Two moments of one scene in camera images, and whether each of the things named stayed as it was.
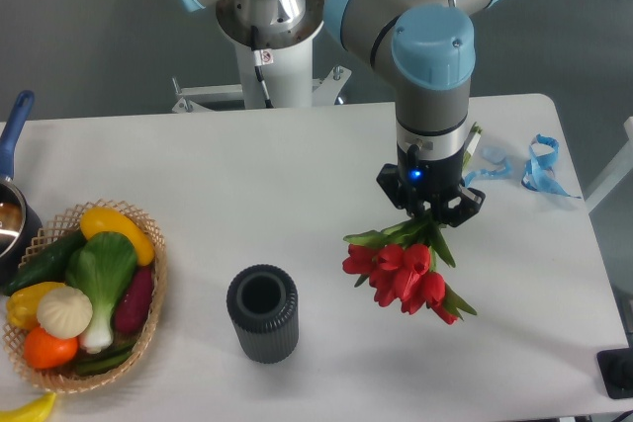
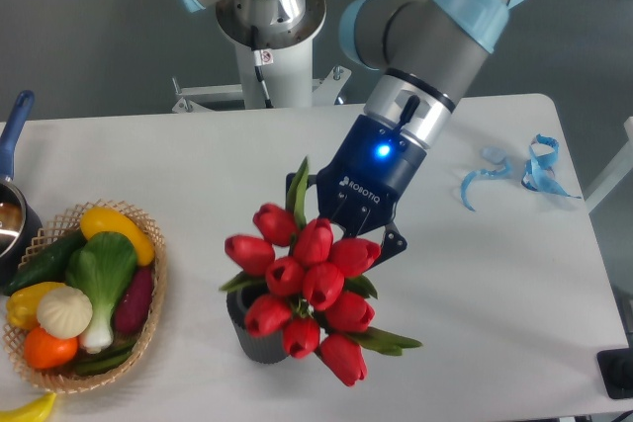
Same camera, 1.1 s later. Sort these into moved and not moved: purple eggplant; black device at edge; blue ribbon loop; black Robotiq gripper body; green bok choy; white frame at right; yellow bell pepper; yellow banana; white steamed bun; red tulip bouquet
Moved: black Robotiq gripper body; red tulip bouquet
Not moved: white frame at right; yellow bell pepper; blue ribbon loop; white steamed bun; purple eggplant; green bok choy; yellow banana; black device at edge
